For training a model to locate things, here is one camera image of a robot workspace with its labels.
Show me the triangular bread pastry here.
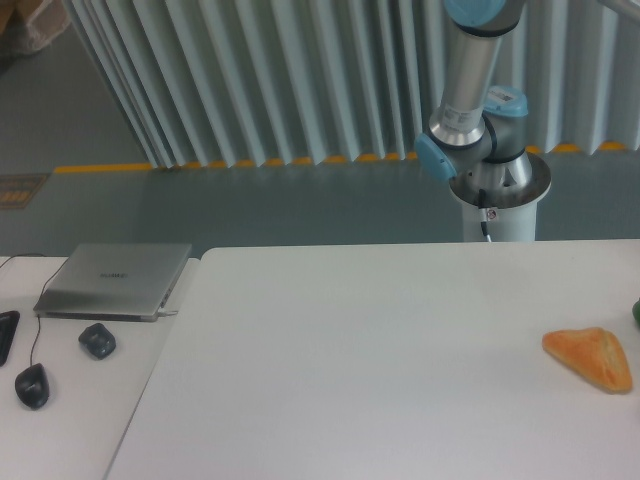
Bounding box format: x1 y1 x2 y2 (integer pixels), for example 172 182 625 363
541 327 633 394

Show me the dark earbuds case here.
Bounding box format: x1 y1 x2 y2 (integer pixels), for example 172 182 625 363
78 323 117 360

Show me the black computer mouse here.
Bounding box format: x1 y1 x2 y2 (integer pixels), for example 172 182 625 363
15 363 50 410

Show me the black mouse cable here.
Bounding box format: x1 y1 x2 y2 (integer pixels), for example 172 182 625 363
0 253 74 366

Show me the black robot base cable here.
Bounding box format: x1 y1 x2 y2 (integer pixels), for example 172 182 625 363
477 187 494 243

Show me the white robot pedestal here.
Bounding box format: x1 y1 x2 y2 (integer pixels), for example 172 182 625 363
449 152 551 242

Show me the silver closed laptop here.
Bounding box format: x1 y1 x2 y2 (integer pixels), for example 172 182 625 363
34 243 192 322

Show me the white folding partition screen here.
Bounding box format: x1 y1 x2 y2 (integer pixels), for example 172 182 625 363
65 1 639 168

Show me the black keyboard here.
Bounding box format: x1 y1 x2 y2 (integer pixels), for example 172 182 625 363
0 310 20 367

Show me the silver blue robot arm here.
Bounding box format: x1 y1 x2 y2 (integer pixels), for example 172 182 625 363
415 1 639 179

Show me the green pepper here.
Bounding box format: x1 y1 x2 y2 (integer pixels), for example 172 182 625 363
632 299 640 326

